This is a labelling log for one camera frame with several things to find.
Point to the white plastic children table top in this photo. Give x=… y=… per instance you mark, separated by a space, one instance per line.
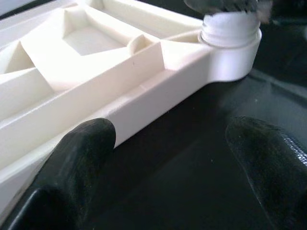
x=96 y=79

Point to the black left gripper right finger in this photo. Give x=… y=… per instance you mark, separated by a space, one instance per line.
x=275 y=172

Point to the white plastic table leg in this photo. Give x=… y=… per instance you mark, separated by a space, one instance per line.
x=230 y=26

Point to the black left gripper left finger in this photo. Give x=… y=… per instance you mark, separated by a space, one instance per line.
x=72 y=167

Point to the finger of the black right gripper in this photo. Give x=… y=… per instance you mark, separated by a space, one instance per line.
x=220 y=5

